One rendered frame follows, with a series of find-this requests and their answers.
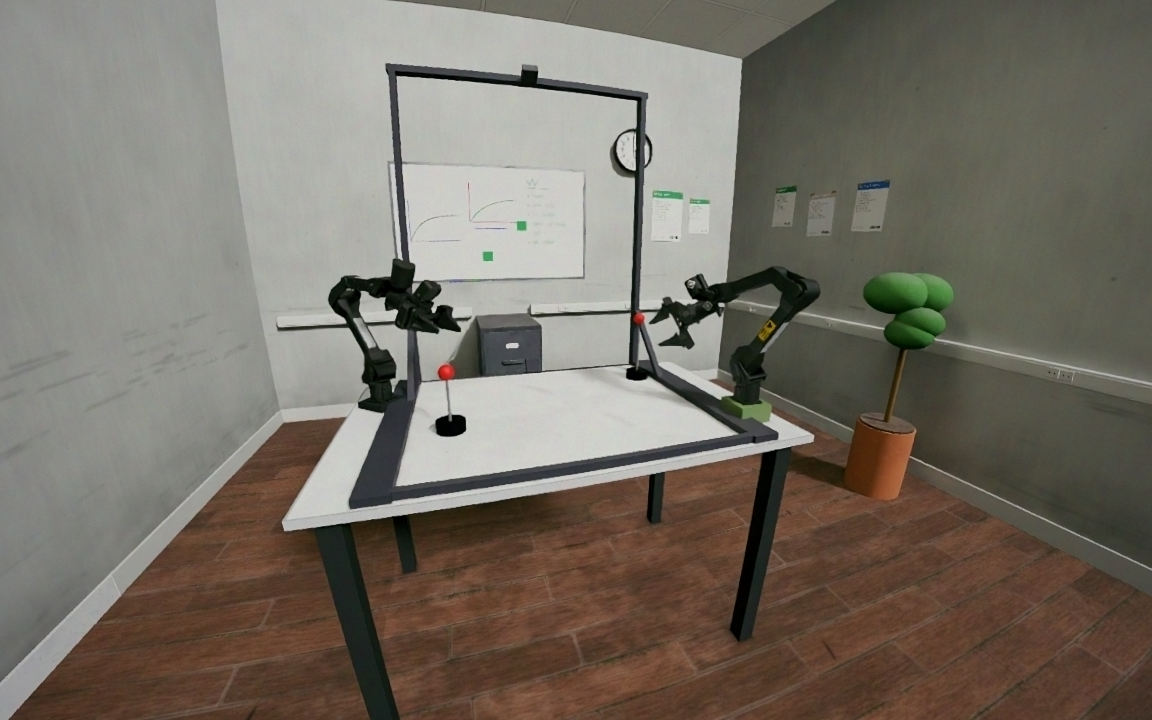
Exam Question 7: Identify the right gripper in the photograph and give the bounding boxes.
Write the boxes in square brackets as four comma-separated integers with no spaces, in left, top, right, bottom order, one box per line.
[395,294,461,334]

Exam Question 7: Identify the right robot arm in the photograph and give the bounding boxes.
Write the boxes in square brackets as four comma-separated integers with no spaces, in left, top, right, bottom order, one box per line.
[328,259,442,404]

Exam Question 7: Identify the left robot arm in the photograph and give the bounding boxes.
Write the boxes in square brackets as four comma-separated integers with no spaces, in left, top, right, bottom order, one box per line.
[669,266,821,406]

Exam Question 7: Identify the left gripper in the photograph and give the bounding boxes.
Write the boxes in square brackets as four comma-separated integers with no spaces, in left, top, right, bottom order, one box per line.
[649,297,702,350]

